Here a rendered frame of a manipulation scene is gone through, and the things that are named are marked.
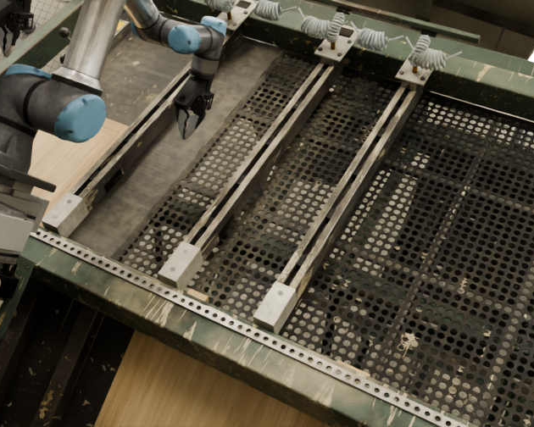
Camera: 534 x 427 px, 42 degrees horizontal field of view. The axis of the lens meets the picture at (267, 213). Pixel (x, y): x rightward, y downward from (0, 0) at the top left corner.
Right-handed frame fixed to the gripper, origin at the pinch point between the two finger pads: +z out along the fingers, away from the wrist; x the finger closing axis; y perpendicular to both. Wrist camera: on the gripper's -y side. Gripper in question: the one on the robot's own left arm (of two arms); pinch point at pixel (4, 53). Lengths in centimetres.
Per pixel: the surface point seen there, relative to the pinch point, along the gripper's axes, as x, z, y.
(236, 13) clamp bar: -43, -24, 68
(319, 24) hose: -79, -33, 58
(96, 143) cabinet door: -32.6, 20.8, 11.1
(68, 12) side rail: 23, -5, 54
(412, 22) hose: -109, -43, 61
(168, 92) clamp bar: -43, 2, 32
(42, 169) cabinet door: -24.8, 30.3, -3.8
